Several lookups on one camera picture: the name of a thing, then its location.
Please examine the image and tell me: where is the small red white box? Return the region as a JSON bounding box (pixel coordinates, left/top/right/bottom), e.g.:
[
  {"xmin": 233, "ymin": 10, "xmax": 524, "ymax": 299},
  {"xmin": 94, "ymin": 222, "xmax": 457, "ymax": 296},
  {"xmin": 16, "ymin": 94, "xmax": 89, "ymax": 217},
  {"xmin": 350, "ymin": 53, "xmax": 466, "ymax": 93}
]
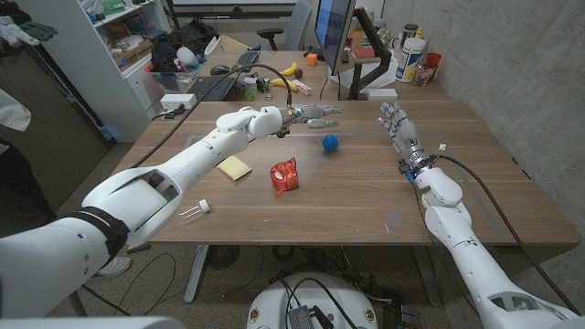
[{"xmin": 291, "ymin": 79, "xmax": 314, "ymax": 96}]

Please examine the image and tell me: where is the jar with dark lid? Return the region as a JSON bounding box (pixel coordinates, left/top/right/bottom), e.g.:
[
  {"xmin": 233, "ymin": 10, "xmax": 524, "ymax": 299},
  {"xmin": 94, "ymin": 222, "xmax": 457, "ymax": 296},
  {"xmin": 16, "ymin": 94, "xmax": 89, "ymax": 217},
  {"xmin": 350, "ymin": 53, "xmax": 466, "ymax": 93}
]
[{"xmin": 400, "ymin": 23, "xmax": 420, "ymax": 47}]

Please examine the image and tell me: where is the white power strip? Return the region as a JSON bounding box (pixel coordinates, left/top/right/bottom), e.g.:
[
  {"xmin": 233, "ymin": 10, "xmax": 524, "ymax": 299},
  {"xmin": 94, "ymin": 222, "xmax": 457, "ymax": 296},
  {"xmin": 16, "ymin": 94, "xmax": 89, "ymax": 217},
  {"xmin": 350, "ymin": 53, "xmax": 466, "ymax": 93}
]
[{"xmin": 159, "ymin": 93, "xmax": 198, "ymax": 111}]

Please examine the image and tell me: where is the clear vial white cap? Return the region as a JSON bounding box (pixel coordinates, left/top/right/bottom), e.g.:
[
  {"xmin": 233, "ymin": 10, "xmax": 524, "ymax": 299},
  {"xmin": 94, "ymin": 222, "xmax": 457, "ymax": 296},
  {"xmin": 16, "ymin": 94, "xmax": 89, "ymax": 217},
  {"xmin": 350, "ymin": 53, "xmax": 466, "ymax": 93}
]
[{"xmin": 179, "ymin": 198, "xmax": 211, "ymax": 225}]

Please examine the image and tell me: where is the flat white box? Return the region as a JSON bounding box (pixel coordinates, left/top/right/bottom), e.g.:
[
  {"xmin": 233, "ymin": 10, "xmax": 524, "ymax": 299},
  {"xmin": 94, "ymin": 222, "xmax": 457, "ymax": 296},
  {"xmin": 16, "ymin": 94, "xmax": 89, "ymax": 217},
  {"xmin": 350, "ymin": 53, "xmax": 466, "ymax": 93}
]
[{"xmin": 367, "ymin": 87, "xmax": 399, "ymax": 101}]

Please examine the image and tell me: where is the white round object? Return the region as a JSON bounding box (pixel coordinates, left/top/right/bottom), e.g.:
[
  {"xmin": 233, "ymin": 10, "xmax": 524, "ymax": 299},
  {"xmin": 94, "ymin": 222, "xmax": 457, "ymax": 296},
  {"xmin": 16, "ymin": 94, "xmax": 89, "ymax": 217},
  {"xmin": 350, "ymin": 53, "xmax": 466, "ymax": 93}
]
[{"xmin": 175, "ymin": 46, "xmax": 200, "ymax": 68}]

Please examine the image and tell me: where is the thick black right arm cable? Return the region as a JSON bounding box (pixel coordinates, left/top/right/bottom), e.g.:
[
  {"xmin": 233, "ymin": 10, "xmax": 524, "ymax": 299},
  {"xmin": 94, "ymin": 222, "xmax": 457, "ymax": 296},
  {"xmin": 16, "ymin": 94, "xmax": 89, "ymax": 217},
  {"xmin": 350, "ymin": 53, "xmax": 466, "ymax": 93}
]
[{"xmin": 432, "ymin": 154, "xmax": 582, "ymax": 315}]

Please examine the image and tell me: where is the large yellow banana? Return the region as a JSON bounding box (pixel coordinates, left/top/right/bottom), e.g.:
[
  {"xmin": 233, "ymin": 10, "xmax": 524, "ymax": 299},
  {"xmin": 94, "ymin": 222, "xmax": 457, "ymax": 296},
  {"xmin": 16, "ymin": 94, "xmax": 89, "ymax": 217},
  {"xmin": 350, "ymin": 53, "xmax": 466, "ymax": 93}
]
[{"xmin": 270, "ymin": 78, "xmax": 300, "ymax": 93}]

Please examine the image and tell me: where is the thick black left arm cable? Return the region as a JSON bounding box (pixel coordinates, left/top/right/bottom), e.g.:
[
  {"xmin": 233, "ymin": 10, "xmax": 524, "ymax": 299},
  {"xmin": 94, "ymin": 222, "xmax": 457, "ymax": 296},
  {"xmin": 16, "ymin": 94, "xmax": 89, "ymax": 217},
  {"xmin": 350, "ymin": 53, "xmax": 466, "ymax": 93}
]
[{"xmin": 131, "ymin": 62, "xmax": 293, "ymax": 169}]

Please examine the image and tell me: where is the clear plastic bin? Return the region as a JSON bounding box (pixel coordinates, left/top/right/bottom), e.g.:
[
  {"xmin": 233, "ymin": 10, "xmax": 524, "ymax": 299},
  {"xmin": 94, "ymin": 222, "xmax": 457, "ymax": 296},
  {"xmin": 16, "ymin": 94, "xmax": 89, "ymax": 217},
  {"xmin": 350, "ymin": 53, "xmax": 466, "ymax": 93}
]
[{"xmin": 148, "ymin": 68, "xmax": 202, "ymax": 95}]

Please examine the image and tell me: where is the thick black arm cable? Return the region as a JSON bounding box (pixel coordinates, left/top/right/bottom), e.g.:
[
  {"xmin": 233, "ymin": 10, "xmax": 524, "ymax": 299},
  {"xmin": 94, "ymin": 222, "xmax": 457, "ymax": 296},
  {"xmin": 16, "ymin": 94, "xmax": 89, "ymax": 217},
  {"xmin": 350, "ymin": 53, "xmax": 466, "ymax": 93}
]
[
  {"xmin": 432, "ymin": 154, "xmax": 582, "ymax": 315},
  {"xmin": 131, "ymin": 62, "xmax": 293, "ymax": 169}
]

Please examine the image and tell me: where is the grey table leg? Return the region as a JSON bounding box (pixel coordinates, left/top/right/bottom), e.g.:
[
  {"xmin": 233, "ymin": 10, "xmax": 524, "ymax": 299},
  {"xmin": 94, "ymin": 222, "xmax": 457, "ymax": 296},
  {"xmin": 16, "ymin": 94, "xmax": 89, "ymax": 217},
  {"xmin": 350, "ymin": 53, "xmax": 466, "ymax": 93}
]
[
  {"xmin": 410, "ymin": 246, "xmax": 442, "ymax": 307},
  {"xmin": 184, "ymin": 245, "xmax": 210, "ymax": 305}
]

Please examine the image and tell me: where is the black bag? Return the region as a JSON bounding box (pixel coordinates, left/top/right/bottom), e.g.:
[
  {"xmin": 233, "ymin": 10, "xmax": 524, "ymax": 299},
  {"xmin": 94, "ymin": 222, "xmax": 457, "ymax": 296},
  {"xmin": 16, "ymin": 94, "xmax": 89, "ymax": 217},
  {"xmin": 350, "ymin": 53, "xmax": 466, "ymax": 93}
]
[{"xmin": 150, "ymin": 20, "xmax": 220, "ymax": 74}]

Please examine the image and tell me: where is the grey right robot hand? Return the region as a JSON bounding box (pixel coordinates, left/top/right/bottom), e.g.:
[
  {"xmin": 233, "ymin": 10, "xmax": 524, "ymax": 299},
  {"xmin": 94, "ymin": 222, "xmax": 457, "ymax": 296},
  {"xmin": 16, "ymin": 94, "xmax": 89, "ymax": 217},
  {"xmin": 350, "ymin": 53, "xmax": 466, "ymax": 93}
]
[{"xmin": 378, "ymin": 101, "xmax": 434, "ymax": 175}]

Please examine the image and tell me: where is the person in white shirt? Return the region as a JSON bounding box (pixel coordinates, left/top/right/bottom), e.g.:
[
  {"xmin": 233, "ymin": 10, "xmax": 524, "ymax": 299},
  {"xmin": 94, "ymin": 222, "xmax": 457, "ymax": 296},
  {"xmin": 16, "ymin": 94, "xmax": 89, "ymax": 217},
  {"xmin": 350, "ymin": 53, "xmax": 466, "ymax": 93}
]
[{"xmin": 0, "ymin": 0, "xmax": 133, "ymax": 278}]

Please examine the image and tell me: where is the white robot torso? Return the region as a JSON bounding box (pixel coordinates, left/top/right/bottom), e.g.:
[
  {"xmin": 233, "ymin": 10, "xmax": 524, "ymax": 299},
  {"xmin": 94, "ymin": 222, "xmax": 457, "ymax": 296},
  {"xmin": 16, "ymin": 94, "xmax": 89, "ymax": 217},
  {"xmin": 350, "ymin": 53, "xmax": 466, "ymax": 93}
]
[{"xmin": 246, "ymin": 272, "xmax": 379, "ymax": 329}]

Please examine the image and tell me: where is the computer monitor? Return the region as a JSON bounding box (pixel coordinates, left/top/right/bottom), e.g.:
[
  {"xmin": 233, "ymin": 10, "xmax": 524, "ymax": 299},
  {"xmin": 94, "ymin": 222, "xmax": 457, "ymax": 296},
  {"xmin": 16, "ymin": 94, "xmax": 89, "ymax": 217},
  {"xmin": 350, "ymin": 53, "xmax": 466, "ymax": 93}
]
[{"xmin": 314, "ymin": 0, "xmax": 357, "ymax": 77}]

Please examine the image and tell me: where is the clear glass cup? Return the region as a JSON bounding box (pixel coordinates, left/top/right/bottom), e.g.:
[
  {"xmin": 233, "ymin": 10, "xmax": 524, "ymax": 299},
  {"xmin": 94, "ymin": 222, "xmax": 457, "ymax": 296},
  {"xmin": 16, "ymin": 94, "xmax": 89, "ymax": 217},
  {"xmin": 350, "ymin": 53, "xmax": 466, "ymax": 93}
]
[{"xmin": 414, "ymin": 62, "xmax": 433, "ymax": 88}]

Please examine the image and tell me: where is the round black fan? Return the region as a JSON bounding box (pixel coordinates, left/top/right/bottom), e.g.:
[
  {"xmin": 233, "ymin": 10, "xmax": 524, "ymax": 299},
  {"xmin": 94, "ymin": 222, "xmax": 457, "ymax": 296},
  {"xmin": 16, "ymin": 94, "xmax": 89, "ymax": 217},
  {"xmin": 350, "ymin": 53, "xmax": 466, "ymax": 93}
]
[{"xmin": 205, "ymin": 245, "xmax": 241, "ymax": 271}]

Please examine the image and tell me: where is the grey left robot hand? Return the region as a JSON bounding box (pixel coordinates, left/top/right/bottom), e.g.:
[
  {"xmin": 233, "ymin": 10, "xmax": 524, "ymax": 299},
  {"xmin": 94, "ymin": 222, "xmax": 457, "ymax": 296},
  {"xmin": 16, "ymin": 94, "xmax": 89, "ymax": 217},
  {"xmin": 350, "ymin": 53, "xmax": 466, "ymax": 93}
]
[{"xmin": 278, "ymin": 102, "xmax": 344, "ymax": 138}]

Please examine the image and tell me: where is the cardboard box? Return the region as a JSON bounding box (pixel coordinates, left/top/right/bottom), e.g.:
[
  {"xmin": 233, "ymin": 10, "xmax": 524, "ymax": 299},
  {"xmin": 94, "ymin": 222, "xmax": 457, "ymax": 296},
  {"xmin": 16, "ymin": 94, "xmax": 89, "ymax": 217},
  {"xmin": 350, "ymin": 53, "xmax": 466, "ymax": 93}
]
[{"xmin": 113, "ymin": 39, "xmax": 154, "ymax": 68}]

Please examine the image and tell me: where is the red crumpled foil bag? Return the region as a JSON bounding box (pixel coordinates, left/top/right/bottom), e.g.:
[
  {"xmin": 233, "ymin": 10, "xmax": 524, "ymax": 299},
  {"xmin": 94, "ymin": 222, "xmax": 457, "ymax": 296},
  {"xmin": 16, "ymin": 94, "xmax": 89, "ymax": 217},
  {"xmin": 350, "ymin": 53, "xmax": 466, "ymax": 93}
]
[{"xmin": 270, "ymin": 157, "xmax": 300, "ymax": 198}]

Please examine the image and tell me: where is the red cup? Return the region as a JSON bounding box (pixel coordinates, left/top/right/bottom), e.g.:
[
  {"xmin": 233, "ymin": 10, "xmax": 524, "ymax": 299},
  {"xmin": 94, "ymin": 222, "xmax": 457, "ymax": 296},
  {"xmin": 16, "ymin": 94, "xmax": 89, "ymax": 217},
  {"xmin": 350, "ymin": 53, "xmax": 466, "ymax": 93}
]
[{"xmin": 424, "ymin": 52, "xmax": 442, "ymax": 81}]

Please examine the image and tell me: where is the black keyboard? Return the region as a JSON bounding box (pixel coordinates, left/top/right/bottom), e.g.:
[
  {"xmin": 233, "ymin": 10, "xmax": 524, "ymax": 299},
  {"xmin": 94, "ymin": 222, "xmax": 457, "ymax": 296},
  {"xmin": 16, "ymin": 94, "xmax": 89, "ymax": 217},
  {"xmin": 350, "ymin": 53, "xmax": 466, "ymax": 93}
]
[
  {"xmin": 186, "ymin": 75, "xmax": 239, "ymax": 102},
  {"xmin": 230, "ymin": 48, "xmax": 261, "ymax": 73}
]

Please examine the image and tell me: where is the white wipes canister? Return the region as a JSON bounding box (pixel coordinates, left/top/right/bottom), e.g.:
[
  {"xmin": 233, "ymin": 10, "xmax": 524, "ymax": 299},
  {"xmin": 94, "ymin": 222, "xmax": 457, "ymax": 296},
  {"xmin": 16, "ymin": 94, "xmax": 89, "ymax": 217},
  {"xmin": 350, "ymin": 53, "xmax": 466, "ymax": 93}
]
[{"xmin": 395, "ymin": 37, "xmax": 427, "ymax": 84}]

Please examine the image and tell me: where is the grey office chair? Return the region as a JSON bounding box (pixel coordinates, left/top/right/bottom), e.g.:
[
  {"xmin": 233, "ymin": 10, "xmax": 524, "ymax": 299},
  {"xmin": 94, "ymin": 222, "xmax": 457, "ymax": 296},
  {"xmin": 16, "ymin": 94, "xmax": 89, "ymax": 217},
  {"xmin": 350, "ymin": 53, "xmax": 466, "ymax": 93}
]
[{"xmin": 256, "ymin": 0, "xmax": 314, "ymax": 52}]

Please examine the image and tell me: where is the white shelf cabinet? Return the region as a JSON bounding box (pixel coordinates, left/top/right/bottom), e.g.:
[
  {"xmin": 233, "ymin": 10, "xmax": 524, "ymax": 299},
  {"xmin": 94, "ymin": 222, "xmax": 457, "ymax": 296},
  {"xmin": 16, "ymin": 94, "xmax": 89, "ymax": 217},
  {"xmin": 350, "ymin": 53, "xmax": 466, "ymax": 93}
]
[{"xmin": 8, "ymin": 0, "xmax": 173, "ymax": 143}]

